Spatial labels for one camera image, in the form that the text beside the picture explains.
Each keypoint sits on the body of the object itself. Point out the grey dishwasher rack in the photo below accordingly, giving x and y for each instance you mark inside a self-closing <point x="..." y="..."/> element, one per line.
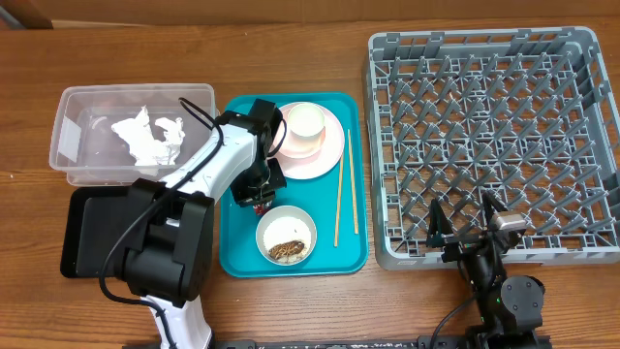
<point x="527" y="115"/>

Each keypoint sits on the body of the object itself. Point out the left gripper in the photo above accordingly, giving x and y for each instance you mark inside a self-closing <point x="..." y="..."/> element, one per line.
<point x="247" y="196"/>

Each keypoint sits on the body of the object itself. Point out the left wooden chopstick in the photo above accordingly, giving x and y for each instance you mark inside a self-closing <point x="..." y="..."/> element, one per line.
<point x="339" y="202"/>

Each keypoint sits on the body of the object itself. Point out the white cup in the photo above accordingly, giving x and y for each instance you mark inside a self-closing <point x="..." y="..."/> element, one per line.
<point x="307" y="121"/>

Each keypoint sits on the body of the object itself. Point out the red snack wrapper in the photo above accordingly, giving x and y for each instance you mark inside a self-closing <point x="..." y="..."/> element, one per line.
<point x="262" y="209"/>

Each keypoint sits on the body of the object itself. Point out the clear plastic waste bin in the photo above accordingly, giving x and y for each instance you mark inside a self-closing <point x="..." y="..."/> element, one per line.
<point x="84" y="147"/>

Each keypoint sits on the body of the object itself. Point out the black plastic tray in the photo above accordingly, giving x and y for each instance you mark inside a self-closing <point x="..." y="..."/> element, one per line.
<point x="97" y="218"/>

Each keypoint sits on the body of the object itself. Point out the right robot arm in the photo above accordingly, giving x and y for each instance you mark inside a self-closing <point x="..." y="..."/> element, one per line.
<point x="510" y="307"/>

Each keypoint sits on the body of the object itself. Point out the grey bowl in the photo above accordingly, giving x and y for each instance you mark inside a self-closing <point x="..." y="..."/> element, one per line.
<point x="285" y="211"/>

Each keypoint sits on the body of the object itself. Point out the right wooden chopstick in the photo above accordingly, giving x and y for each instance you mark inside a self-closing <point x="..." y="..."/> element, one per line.
<point x="353" y="181"/>

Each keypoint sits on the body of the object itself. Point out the pink round plate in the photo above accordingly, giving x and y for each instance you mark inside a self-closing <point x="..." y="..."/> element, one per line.
<point x="323" y="160"/>

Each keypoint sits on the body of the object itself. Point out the white tissue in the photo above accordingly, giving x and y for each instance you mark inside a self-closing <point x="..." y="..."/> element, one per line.
<point x="137" y="133"/>

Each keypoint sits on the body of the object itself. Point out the pink shallow bowl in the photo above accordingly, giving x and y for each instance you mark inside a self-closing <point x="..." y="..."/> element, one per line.
<point x="293" y="146"/>

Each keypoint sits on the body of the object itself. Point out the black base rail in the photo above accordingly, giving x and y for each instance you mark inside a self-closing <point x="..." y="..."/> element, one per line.
<point x="422" y="342"/>

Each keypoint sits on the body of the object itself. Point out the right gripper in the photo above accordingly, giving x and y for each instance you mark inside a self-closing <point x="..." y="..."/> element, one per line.
<point x="437" y="227"/>

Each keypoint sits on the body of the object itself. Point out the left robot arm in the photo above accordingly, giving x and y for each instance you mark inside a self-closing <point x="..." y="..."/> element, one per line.
<point x="164" y="254"/>

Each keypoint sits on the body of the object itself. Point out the white rice with food scrap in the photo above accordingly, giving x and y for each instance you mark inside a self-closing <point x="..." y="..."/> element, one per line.
<point x="287" y="240"/>

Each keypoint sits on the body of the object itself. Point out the wooden chopstick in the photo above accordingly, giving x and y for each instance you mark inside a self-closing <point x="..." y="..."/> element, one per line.
<point x="353" y="181"/>
<point x="339" y="202"/>

